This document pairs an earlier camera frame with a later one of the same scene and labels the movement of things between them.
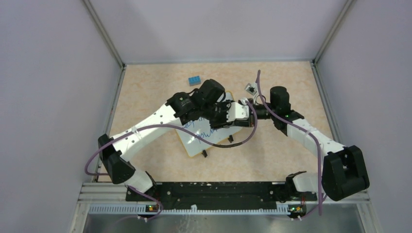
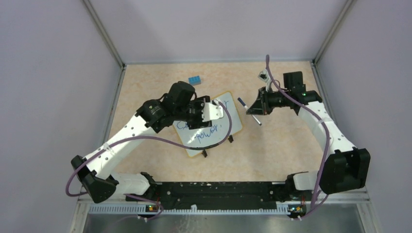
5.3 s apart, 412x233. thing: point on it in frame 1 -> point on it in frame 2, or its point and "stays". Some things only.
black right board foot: x=231 y=139 stays
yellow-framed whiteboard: x=192 y=143 stays
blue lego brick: x=194 y=80 stays
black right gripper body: x=251 y=120 -> x=269 y=98
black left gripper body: x=219 y=118 -> x=195 y=114
